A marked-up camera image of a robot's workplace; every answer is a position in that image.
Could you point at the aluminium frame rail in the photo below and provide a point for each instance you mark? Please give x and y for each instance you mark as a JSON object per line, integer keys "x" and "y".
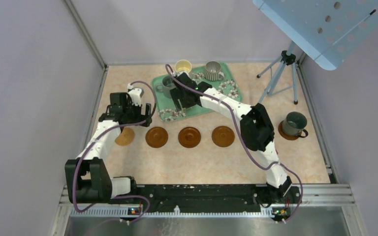
{"x": 322, "y": 210}

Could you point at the light blue perforated panel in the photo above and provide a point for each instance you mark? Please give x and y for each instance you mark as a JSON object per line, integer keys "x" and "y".
{"x": 326, "y": 30}

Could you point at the plain grey mug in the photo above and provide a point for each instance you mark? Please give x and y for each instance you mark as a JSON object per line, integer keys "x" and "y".
{"x": 165, "y": 86}

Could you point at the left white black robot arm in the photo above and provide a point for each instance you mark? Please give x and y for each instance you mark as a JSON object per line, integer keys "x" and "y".
{"x": 87, "y": 177}

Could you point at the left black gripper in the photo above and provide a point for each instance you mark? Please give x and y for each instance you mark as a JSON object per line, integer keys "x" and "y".
{"x": 141, "y": 117}

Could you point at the grey tripod stand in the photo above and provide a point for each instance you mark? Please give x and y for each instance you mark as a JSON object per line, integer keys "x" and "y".
{"x": 284, "y": 60}

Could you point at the dark brown wooden coaster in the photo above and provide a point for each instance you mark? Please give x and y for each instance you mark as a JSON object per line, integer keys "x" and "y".
{"x": 156, "y": 137}
{"x": 285, "y": 136}
{"x": 223, "y": 136}
{"x": 189, "y": 137}

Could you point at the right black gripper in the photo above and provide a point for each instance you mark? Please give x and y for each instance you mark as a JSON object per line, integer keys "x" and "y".
{"x": 176, "y": 95}

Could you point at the dark green mug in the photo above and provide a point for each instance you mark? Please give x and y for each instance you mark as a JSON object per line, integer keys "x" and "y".
{"x": 294, "y": 125}

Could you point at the pale yellow mug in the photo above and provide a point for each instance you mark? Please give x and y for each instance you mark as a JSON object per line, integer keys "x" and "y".
{"x": 183, "y": 65}

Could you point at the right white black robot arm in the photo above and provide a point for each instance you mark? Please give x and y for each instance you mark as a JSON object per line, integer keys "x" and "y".
{"x": 252, "y": 124}

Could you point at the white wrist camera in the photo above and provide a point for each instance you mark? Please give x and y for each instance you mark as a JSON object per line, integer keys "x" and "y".
{"x": 176, "y": 78}
{"x": 135, "y": 94}

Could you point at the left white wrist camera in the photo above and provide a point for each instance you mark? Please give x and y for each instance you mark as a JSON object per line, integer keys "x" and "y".
{"x": 135, "y": 94}

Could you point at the light tan wooden coaster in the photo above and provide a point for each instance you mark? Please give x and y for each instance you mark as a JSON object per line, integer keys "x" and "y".
{"x": 126, "y": 137}

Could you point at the ribbed grey mug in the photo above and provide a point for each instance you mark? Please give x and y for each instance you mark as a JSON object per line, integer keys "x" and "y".
{"x": 213, "y": 71}

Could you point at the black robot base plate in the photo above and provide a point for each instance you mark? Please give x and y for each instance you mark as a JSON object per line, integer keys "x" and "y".
{"x": 208, "y": 198}

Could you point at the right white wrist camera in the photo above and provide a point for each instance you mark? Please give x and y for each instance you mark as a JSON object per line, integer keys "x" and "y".
{"x": 176, "y": 78}

